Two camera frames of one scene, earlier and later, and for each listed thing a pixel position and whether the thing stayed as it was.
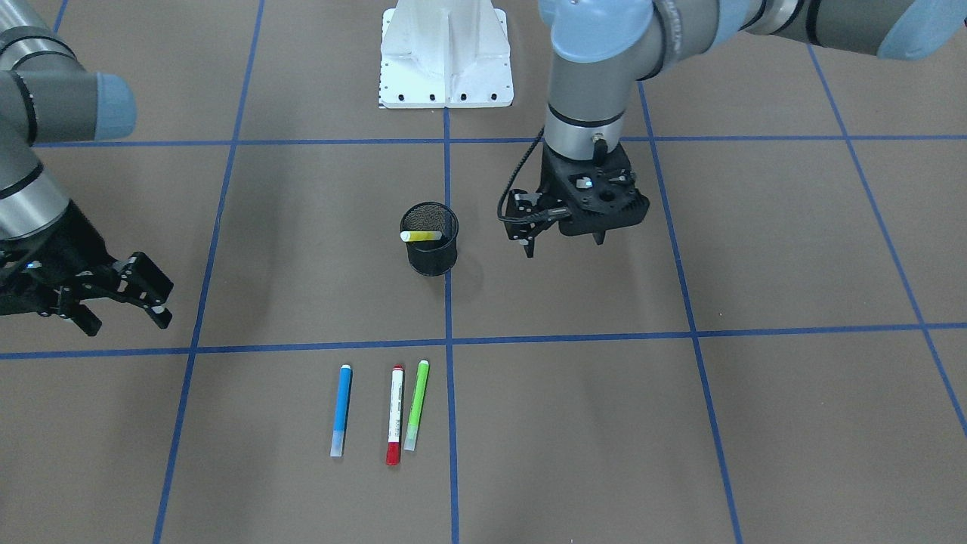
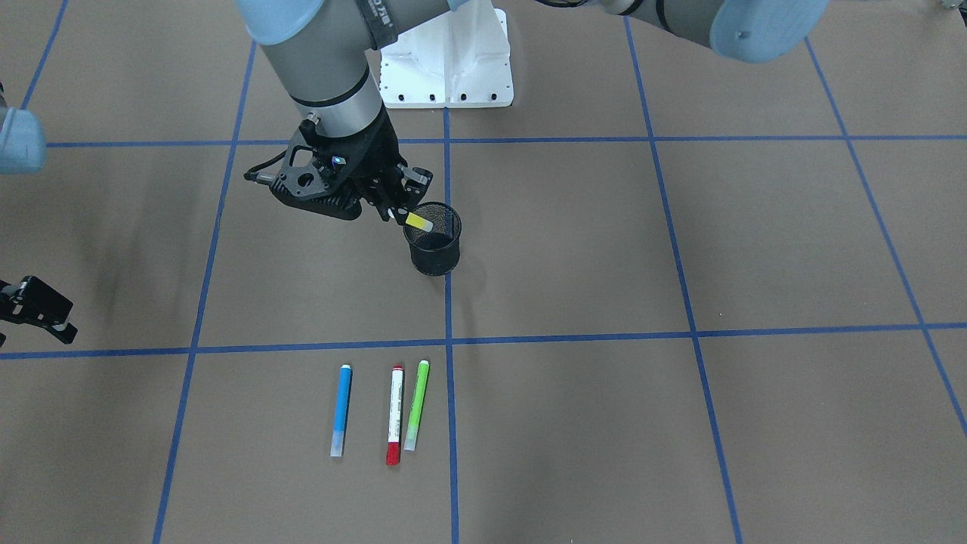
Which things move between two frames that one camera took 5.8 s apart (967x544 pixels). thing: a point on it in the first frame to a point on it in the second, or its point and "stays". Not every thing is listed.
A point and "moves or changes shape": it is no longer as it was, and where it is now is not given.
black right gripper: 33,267 to 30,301
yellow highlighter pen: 406,236 moves or changes shape
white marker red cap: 393,454 stays
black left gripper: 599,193 to 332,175
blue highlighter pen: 338,437 stays
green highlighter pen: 419,387 stays
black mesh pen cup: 437,257 stays
